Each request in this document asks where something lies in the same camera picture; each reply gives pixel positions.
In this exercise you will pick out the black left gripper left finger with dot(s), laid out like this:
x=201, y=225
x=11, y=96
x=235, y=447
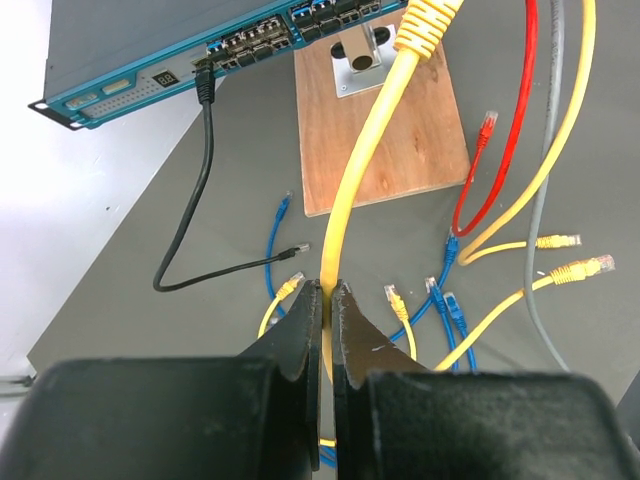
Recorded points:
x=254, y=415

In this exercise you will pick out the dark blue network switch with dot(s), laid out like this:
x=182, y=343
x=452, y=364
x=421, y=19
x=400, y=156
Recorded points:
x=107, y=59

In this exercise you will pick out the metal stand bracket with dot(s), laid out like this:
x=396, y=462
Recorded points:
x=362, y=58

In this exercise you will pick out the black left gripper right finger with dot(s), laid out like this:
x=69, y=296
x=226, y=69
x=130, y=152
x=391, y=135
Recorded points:
x=395, y=419

